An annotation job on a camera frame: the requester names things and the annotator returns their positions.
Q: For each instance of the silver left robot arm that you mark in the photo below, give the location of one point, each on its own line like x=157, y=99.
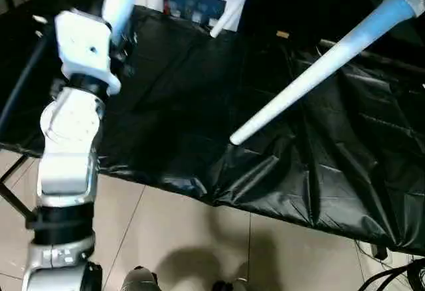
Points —
x=66, y=158

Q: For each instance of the black work mat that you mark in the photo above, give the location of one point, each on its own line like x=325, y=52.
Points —
x=199, y=105

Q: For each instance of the black metal stand leg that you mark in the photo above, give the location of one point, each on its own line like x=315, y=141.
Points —
x=14, y=194

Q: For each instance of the black left robot foot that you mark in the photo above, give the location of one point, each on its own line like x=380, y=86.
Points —
x=141, y=281

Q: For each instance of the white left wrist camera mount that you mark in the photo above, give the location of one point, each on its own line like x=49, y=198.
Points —
x=83, y=48

